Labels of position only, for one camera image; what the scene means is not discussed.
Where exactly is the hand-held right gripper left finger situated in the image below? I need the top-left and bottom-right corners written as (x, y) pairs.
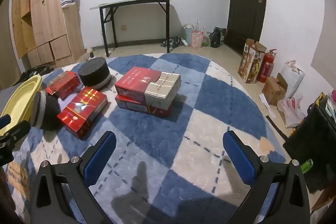
top-left (31, 131), bottom-right (117, 224)

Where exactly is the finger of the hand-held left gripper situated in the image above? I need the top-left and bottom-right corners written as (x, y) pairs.
top-left (0, 114), bottom-right (12, 127)
top-left (0, 120), bottom-right (31, 165)

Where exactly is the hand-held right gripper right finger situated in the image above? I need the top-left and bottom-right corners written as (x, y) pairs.
top-left (223, 130), bottom-right (311, 224)

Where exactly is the yellow plastic basin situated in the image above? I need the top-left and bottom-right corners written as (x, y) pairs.
top-left (0, 74), bottom-right (42, 135)

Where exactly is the striped black grey foam cylinder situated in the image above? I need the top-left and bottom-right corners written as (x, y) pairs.
top-left (29, 91), bottom-right (61, 131)

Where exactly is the glossy red box gold print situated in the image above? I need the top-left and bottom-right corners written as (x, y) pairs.
top-left (57, 86), bottom-right (109, 139)

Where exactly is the small red box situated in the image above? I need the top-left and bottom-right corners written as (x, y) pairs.
top-left (46, 71), bottom-right (81, 99)

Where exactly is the red box silver end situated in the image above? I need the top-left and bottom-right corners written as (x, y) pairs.
top-left (115, 67), bottom-right (181, 109)

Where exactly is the black foam disc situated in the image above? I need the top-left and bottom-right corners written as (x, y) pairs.
top-left (78, 57), bottom-right (112, 89)

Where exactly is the black open suitcase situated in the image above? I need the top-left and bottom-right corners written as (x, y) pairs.
top-left (13, 65), bottom-right (54, 86)

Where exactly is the white paper strip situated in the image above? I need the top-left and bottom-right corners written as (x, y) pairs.
top-left (259, 94), bottom-right (277, 117)

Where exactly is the green cylinder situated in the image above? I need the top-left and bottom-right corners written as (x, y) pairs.
top-left (301, 159), bottom-right (314, 174)

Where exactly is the blue white checkered rug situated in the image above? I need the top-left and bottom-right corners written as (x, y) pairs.
top-left (0, 53), bottom-right (292, 224)

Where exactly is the white red-printed plastic bag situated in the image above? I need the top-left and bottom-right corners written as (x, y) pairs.
top-left (277, 94), bottom-right (306, 128)

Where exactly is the brown cardboard box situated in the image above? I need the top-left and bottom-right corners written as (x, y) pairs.
top-left (262, 73), bottom-right (288, 106)

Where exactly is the black fabric bag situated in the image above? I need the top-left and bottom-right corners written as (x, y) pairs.
top-left (283, 98), bottom-right (336, 194)

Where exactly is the red fire extinguisher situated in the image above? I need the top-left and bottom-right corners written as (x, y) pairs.
top-left (257, 49), bottom-right (277, 83)

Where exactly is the white paper bag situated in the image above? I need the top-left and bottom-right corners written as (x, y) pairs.
top-left (280, 61), bottom-right (305, 98)

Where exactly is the printed cardboard box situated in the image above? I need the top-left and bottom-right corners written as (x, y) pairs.
top-left (238, 38), bottom-right (267, 83)

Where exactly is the wooden wardrobe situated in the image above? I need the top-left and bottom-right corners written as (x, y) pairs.
top-left (10, 0), bottom-right (86, 67)

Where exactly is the pink bag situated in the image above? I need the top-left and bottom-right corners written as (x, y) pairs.
top-left (191, 30), bottom-right (204, 48)

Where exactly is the plaid cloth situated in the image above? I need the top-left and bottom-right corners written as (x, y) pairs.
top-left (161, 36), bottom-right (184, 48)

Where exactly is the dark door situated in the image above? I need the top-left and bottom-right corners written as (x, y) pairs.
top-left (224, 0), bottom-right (268, 56)

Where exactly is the black folding table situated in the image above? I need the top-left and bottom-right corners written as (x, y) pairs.
top-left (90, 0), bottom-right (175, 57)

